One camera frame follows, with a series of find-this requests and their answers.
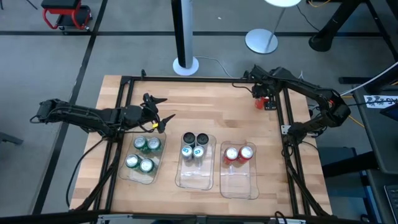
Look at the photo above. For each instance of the clear plastic bin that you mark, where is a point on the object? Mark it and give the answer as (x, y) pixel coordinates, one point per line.
(140, 178)
(238, 183)
(196, 179)

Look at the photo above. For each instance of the red rolling stool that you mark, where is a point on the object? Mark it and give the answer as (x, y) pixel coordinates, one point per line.
(62, 4)

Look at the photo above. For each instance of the silver mounting plate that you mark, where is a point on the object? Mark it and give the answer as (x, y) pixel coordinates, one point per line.
(285, 129)

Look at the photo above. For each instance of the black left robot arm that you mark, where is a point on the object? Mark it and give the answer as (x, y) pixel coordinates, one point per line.
(77, 113)

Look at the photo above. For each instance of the wide black desk foot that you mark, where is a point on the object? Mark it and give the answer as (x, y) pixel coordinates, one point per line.
(348, 165)

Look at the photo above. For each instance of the thin black desk foot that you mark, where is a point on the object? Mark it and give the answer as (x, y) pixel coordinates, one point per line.
(354, 80)

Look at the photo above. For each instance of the blue metal frame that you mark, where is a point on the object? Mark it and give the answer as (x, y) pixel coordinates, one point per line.
(370, 193)

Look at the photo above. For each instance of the black front crossbar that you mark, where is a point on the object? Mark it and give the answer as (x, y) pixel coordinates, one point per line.
(62, 217)

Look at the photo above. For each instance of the black diagonal desk bar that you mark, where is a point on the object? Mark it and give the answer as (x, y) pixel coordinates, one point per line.
(382, 25)

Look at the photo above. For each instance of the black and white tower fan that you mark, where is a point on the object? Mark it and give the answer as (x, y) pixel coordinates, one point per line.
(183, 31)

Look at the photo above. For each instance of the round grey lamp base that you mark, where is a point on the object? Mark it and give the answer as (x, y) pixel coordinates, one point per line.
(261, 42)

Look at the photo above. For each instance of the grey furniture foot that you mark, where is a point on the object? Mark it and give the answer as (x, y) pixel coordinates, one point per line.
(11, 139)

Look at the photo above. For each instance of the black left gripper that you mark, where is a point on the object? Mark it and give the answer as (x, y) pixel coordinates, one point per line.
(133, 113)

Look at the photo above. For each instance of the grey metal bracket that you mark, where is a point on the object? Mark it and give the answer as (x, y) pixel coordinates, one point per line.
(115, 219)
(287, 221)

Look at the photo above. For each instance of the white printed paper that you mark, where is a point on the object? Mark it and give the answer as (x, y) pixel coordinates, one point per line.
(373, 104)

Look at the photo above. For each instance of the black aluminium table frame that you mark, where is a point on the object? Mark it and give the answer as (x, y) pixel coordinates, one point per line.
(186, 79)

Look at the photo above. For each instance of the black keyboard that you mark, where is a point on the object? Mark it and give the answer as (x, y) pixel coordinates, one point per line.
(393, 202)

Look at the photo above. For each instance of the black curved desk leg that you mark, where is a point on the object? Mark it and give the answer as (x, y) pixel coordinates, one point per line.
(323, 39)

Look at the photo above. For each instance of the dark grey desk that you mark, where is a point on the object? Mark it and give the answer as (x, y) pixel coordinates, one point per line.
(382, 140)

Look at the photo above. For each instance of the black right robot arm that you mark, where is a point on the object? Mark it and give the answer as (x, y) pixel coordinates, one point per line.
(304, 84)

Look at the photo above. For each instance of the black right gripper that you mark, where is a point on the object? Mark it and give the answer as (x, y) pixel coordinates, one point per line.
(264, 85)

